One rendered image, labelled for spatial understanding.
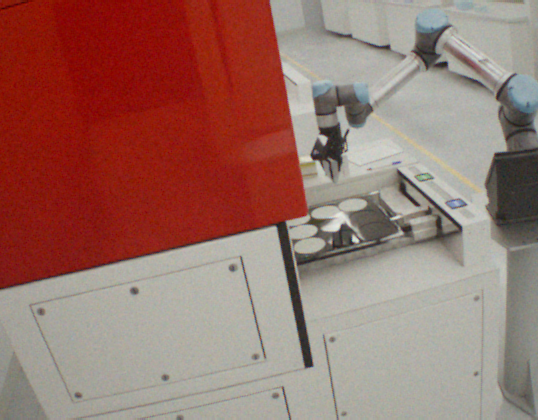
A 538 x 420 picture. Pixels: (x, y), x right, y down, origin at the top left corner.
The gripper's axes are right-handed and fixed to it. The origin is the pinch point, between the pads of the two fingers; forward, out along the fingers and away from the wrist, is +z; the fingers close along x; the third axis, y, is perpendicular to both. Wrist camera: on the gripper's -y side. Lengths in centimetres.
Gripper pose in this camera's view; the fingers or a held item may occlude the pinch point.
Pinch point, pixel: (333, 180)
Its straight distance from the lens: 208.6
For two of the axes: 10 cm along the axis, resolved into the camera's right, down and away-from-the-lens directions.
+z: 1.8, 9.0, 3.9
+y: 5.7, -4.2, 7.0
